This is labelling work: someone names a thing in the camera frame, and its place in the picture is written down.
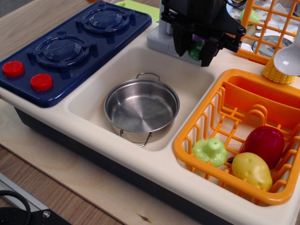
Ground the orange dish rack basket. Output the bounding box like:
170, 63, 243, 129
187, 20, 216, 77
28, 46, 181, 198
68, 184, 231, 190
173, 69, 300, 205

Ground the black mount plate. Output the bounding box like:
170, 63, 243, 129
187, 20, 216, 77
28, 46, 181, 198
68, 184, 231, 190
29, 209, 71, 225

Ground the green cutting board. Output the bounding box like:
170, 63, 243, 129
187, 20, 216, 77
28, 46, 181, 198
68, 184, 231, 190
115, 0, 160, 22

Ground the purple toy eggplant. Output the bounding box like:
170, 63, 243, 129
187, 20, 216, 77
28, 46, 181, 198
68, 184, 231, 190
188, 35, 205, 61

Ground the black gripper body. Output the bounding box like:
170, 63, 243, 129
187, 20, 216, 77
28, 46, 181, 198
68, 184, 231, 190
163, 0, 246, 53

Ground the yellow toy corn cob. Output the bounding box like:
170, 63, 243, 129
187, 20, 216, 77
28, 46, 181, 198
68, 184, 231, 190
262, 56, 295, 84

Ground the light green toy pear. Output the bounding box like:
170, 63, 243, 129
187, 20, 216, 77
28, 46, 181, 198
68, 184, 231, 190
240, 9, 260, 23

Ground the yellow toy potato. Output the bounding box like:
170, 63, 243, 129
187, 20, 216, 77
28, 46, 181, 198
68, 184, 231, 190
232, 152, 273, 191

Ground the light green toy lettuce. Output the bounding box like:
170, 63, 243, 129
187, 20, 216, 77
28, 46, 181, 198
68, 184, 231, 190
192, 137, 228, 167

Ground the dark blue toy stove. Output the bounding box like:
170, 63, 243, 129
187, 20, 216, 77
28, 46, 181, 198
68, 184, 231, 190
0, 1, 152, 108

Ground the dark red toy fruit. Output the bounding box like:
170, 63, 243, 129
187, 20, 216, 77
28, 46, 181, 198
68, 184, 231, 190
240, 126, 285, 170

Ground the red stove knob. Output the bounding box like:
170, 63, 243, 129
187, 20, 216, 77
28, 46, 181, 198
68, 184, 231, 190
2, 60, 25, 78
30, 74, 53, 92

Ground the stainless steel pan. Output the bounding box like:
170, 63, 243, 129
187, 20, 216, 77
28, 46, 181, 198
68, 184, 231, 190
104, 72, 180, 147

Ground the beige toy kitchen sink unit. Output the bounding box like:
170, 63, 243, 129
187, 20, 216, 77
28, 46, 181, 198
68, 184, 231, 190
0, 21, 300, 225

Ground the metal pot behind rack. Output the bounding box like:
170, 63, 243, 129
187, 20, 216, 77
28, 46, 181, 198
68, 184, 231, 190
251, 35, 293, 58

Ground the red stove knob left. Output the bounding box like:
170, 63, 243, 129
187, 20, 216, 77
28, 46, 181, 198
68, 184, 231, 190
2, 60, 25, 78

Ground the grey toy faucet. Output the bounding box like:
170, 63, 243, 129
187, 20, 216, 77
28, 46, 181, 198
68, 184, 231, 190
147, 0, 202, 65

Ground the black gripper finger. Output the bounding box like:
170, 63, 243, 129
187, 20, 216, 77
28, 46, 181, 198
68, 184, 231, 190
172, 20, 194, 57
201, 36, 221, 67

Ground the orange plastic grid rack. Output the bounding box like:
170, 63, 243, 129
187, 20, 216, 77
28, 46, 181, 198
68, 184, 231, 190
237, 0, 300, 65

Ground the black cable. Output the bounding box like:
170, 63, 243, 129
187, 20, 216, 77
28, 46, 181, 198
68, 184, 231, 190
0, 189, 31, 225

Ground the grey plastic spoon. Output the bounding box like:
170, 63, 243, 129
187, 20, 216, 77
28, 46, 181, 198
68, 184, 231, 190
274, 32, 300, 76

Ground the red stove knob right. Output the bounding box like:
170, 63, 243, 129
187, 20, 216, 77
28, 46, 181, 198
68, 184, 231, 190
30, 74, 53, 92

